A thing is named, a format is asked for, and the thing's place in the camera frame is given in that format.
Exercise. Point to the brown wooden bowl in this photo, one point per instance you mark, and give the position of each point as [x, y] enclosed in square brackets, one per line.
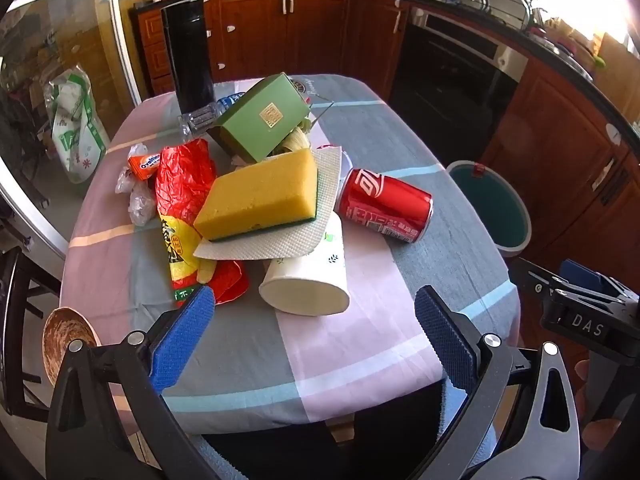
[60, 340]

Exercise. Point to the black built-in oven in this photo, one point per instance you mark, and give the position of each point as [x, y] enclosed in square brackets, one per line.
[450, 80]

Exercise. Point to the black thermos flask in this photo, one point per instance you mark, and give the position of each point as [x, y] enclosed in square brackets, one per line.
[187, 55]

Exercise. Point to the green cardboard box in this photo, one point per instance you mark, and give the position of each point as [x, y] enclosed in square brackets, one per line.
[255, 120]

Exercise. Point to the glass sliding door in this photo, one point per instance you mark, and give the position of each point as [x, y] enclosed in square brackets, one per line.
[50, 35]

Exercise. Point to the white embossed paper towel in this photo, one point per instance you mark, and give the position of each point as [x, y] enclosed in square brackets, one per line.
[280, 245]

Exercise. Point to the person's right hand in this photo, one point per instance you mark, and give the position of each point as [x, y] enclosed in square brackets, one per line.
[600, 435]

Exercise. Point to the white paper cup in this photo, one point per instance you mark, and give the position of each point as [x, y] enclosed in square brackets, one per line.
[310, 280]

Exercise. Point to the checked pastel tablecloth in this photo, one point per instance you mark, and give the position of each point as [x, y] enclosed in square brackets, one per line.
[350, 350]

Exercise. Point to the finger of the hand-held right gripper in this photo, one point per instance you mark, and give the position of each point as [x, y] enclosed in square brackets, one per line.
[537, 280]
[582, 272]

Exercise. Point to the yellow green sponge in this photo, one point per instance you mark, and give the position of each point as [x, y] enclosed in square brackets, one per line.
[255, 195]

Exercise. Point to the red yellow snack bag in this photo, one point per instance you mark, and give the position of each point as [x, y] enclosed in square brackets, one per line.
[180, 180]

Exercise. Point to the teal round trash bin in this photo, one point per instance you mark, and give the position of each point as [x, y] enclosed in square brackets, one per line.
[490, 205]

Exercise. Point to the clear plastic water bottle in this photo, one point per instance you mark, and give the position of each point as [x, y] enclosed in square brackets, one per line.
[205, 115]

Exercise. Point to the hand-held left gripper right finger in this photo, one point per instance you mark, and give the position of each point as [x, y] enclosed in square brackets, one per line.
[445, 340]

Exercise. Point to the dark wooden chair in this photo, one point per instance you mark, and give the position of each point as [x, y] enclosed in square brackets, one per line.
[15, 310]

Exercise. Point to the green white plastic bag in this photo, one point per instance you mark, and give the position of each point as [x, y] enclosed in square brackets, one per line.
[75, 130]

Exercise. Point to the orange snack packet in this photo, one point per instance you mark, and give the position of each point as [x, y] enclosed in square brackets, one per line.
[145, 162]

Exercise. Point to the red soda can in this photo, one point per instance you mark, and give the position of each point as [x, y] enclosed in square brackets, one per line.
[385, 202]

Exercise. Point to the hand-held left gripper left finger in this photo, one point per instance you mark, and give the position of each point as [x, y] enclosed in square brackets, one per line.
[185, 340]

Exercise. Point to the clear crumpled plastic wrap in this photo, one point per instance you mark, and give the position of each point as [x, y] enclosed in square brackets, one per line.
[140, 205]

